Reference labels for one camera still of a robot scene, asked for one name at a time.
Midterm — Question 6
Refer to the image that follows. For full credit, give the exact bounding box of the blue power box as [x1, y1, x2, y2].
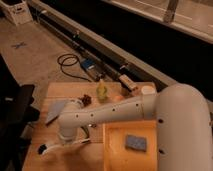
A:
[80, 59, 95, 70]

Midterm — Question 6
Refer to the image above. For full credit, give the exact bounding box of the dark grape bunch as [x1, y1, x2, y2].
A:
[80, 94, 92, 106]

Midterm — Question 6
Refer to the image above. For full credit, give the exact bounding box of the tan clamp block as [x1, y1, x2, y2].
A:
[119, 74, 137, 91]

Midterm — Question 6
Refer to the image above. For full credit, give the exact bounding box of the yellow plastic tray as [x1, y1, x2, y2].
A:
[103, 120, 157, 171]

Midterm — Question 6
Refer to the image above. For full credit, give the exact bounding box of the white handled brush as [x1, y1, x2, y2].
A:
[37, 138, 90, 155]

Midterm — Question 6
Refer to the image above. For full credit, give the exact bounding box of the grey triangular cloth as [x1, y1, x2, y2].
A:
[45, 100, 67, 125]

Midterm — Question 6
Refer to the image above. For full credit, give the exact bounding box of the white storage crate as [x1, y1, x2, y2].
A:
[0, 0, 33, 26]

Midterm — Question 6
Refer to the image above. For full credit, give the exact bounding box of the blue sponge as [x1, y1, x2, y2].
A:
[125, 135, 147, 151]

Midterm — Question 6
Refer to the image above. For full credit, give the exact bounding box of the metal floor rail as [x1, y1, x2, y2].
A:
[28, 0, 213, 108]

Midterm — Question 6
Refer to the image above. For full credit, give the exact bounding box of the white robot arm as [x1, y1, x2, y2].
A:
[59, 83, 213, 171]

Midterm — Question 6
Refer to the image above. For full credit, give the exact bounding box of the black cable loop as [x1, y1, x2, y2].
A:
[56, 53, 93, 83]

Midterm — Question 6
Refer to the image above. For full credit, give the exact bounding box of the small metal peeler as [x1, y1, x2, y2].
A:
[88, 124, 97, 128]

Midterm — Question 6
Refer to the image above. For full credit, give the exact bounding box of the white round cup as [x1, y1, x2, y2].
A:
[141, 85, 156, 95]

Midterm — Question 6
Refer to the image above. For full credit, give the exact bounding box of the black chair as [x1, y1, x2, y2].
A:
[0, 54, 40, 171]

